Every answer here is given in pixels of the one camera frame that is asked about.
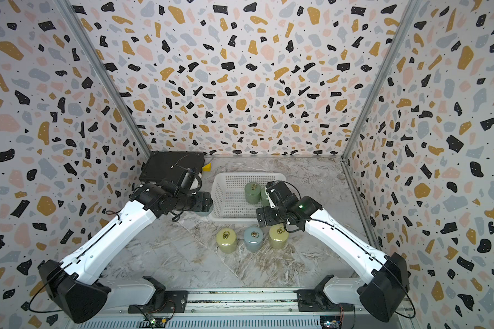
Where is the yellow-green canister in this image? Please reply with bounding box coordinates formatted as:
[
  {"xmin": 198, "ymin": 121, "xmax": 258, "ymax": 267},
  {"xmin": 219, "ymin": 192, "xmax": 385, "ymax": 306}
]
[
  {"xmin": 269, "ymin": 223, "xmax": 290, "ymax": 249},
  {"xmin": 216, "ymin": 228, "xmax": 237, "ymax": 254}
]

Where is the blue-grey canister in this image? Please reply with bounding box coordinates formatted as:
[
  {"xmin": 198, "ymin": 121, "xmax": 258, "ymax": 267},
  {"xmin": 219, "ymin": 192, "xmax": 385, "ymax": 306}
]
[{"xmin": 244, "ymin": 226, "xmax": 263, "ymax": 253}]

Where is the green canister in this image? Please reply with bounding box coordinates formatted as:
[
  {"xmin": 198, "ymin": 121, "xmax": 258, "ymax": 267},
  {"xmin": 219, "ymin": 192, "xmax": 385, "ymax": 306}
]
[
  {"xmin": 260, "ymin": 188, "xmax": 270, "ymax": 207},
  {"xmin": 244, "ymin": 182, "xmax": 262, "ymax": 204}
]

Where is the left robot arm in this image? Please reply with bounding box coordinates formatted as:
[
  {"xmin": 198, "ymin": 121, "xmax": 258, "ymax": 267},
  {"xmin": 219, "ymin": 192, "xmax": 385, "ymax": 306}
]
[{"xmin": 39, "ymin": 183, "xmax": 214, "ymax": 324}]

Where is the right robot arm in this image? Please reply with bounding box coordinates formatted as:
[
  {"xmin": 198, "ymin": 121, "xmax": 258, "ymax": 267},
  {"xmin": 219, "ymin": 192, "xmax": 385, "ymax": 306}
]
[{"xmin": 256, "ymin": 197, "xmax": 409, "ymax": 322}]

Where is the white plastic perforated basket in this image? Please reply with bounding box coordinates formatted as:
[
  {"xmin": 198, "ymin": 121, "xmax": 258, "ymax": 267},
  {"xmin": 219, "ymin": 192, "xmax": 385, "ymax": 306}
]
[{"xmin": 209, "ymin": 172, "xmax": 286, "ymax": 223}]

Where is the black flat case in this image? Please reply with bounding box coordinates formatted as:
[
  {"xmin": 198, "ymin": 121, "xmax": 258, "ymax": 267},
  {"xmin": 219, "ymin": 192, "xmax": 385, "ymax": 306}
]
[{"xmin": 139, "ymin": 151, "xmax": 204, "ymax": 185}]

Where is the right circuit board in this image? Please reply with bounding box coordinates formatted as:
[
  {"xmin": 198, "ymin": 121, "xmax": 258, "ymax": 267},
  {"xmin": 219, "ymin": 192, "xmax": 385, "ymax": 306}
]
[{"xmin": 320, "ymin": 316, "xmax": 342, "ymax": 329}]

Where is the small green circuit board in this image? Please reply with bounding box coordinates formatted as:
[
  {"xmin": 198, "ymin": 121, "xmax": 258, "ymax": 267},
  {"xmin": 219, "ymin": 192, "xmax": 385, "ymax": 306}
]
[{"xmin": 147, "ymin": 316, "xmax": 168, "ymax": 328}]

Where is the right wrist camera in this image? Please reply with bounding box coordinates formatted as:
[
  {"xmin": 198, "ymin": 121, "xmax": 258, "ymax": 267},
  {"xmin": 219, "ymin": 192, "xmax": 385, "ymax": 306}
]
[{"xmin": 265, "ymin": 180, "xmax": 301, "ymax": 208}]

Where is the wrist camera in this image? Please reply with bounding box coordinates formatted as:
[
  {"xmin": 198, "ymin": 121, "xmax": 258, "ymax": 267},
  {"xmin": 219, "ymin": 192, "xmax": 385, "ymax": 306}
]
[
  {"xmin": 170, "ymin": 165, "xmax": 203, "ymax": 196},
  {"xmin": 265, "ymin": 180, "xmax": 301, "ymax": 208}
]

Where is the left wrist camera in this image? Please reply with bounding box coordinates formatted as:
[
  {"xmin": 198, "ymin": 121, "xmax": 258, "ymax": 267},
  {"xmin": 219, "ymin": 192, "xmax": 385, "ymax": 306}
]
[{"xmin": 170, "ymin": 165, "xmax": 203, "ymax": 196}]

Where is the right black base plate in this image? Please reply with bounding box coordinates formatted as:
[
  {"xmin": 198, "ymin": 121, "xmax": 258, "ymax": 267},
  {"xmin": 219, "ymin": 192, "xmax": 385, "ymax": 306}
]
[{"xmin": 296, "ymin": 289, "xmax": 355, "ymax": 313}]

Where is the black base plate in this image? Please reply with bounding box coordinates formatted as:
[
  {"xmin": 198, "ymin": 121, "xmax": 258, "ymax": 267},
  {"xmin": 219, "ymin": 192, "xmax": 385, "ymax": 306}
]
[
  {"xmin": 128, "ymin": 290, "xmax": 189, "ymax": 314},
  {"xmin": 296, "ymin": 289, "xmax": 355, "ymax": 313}
]

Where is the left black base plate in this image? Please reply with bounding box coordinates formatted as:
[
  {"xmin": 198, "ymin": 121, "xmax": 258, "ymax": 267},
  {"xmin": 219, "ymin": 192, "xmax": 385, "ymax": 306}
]
[{"xmin": 128, "ymin": 290, "xmax": 189, "ymax": 314}]

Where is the aluminium mounting rail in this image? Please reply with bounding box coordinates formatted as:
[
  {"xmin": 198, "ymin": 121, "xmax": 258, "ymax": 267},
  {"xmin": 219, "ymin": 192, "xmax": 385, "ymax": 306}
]
[{"xmin": 65, "ymin": 288, "xmax": 417, "ymax": 328}]

